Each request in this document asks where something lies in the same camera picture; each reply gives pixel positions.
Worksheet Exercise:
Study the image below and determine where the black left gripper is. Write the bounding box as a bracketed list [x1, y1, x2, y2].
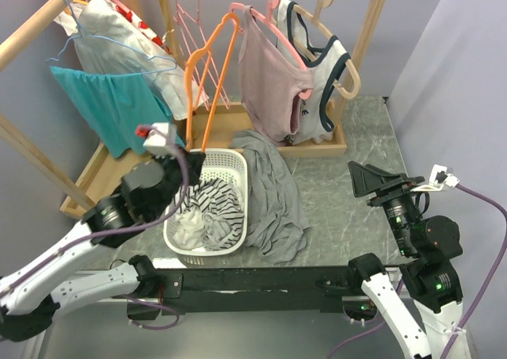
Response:
[150, 142, 207, 220]

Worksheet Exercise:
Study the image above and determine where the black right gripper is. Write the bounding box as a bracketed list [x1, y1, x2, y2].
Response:
[346, 157, 422, 252]

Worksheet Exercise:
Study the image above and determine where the black white striped tank top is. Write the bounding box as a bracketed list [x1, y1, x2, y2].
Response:
[174, 178, 244, 251]

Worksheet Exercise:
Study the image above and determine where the grey tank top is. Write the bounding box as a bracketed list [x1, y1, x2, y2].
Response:
[230, 130, 311, 265]

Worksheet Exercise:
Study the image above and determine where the orange plastic hanger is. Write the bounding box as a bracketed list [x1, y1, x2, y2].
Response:
[183, 12, 240, 152]

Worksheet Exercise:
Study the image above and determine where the mauve tank top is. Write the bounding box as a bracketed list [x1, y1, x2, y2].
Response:
[238, 8, 313, 146]

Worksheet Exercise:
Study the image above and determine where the thick pink plastic hanger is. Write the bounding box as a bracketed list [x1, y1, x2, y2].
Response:
[229, 0, 314, 100]

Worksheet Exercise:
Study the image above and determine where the thin pink wire hanger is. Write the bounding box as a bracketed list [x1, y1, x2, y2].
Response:
[174, 0, 209, 109]

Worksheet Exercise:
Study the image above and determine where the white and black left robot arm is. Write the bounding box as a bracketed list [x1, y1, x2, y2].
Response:
[1, 149, 206, 342]

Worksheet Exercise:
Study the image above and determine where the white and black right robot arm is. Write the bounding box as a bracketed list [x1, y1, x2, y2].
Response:
[347, 161, 471, 358]

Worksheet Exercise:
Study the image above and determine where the white navy trimmed tank top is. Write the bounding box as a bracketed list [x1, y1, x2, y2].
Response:
[276, 0, 350, 145]

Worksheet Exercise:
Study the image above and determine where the beige wooden hanger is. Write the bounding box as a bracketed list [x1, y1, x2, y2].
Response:
[292, 0, 363, 101]

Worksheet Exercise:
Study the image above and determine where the wooden back clothes rack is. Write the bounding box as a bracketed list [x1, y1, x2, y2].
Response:
[159, 0, 385, 158]

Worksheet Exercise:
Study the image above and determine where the wooden clothes rack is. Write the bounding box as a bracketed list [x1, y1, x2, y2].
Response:
[1, 0, 99, 228]
[159, 0, 385, 158]

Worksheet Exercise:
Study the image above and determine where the teal garment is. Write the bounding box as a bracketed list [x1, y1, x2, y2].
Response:
[50, 66, 173, 158]

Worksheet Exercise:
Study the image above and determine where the wooden left clothes rack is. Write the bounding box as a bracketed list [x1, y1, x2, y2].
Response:
[1, 0, 99, 228]

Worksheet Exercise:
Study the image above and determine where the white red patterned garment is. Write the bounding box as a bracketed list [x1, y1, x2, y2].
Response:
[53, 0, 199, 118]

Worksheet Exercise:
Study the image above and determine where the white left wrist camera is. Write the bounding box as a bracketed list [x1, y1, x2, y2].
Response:
[135, 123, 177, 156]

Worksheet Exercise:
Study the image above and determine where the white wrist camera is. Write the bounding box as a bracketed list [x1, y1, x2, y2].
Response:
[411, 164, 459, 193]
[135, 123, 177, 156]

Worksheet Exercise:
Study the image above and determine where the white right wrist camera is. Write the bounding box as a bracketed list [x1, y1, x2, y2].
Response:
[411, 164, 459, 193]

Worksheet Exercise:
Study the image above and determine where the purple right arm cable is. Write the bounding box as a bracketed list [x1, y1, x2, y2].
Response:
[328, 184, 507, 359]

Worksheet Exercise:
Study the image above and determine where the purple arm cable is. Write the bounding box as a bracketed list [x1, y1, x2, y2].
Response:
[328, 184, 507, 359]
[0, 135, 191, 338]

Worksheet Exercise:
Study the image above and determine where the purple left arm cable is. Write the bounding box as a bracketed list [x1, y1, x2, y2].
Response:
[0, 135, 191, 338]

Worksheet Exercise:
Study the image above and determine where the blue wire hanger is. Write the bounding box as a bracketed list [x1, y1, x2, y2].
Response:
[46, 0, 177, 74]

